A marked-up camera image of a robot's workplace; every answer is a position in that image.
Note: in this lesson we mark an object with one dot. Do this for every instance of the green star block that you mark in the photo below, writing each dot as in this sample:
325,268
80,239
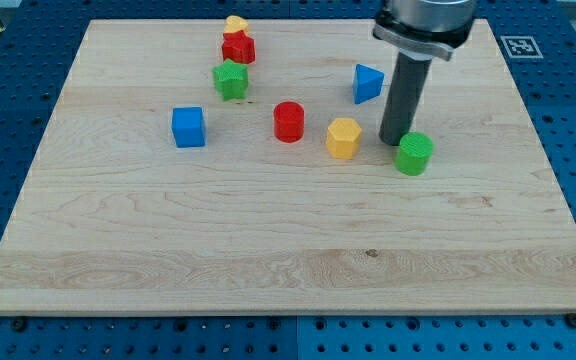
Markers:
231,79

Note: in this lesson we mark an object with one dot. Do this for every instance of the blue triangle block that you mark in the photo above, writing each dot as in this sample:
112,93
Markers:
367,83

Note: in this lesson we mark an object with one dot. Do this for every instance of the red cylinder block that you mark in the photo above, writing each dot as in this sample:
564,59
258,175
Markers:
289,121

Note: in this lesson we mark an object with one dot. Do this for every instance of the yellow heart block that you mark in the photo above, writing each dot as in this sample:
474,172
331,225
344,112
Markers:
235,23

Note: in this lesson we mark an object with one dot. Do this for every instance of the white fiducial marker tag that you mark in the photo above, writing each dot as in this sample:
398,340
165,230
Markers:
521,47

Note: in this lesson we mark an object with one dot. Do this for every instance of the wooden board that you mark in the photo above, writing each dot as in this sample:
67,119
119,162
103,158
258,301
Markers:
115,220

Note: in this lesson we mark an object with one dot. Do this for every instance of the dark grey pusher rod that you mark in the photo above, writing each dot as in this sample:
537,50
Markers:
405,91

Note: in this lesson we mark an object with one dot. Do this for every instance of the yellow hexagon block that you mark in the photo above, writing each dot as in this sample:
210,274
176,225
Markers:
343,138

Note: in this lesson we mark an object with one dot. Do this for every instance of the green cylinder block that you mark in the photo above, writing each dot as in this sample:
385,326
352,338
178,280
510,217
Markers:
413,154

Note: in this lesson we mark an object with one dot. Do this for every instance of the blue cube block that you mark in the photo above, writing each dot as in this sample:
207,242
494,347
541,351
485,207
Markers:
188,127

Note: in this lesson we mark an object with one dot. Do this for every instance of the red star block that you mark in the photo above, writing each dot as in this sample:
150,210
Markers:
238,47

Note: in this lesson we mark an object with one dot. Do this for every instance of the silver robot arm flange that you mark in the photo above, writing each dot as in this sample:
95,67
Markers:
425,29

